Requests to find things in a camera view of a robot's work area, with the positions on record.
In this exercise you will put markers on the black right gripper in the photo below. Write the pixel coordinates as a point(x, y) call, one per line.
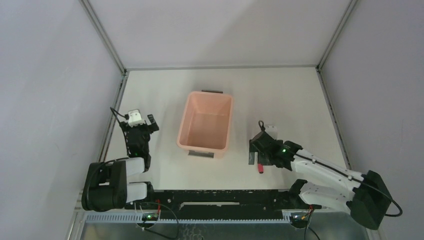
point(252, 149)

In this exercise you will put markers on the aluminium frame rail right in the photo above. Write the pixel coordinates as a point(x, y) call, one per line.
point(355, 73)

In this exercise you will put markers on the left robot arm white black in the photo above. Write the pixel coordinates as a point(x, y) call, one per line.
point(106, 185)

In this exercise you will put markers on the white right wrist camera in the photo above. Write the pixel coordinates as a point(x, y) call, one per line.
point(272, 131)

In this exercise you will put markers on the aluminium frame rail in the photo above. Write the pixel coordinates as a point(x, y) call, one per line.
point(355, 73)
point(215, 67)
point(77, 223)

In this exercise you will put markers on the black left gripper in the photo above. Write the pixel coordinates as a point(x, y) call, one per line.
point(139, 127)

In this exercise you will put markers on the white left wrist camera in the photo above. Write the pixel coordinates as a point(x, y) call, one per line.
point(134, 118)

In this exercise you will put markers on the aluminium frame rail back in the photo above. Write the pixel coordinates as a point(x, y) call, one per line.
point(215, 67)

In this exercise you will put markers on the grey slotted cable duct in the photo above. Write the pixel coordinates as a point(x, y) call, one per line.
point(132, 217)

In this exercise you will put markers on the pink plastic bin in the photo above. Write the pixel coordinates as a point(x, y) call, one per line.
point(206, 123)

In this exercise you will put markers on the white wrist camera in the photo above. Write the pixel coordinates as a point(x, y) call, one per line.
point(272, 131)
point(134, 118)

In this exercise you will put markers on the red handled screwdriver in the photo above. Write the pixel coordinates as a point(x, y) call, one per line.
point(260, 168)

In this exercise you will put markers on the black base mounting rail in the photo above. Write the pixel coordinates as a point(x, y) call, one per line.
point(221, 203)

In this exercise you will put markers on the aluminium frame rail left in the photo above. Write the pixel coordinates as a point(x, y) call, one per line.
point(77, 223)

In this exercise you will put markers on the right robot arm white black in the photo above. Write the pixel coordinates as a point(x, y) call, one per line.
point(363, 196)

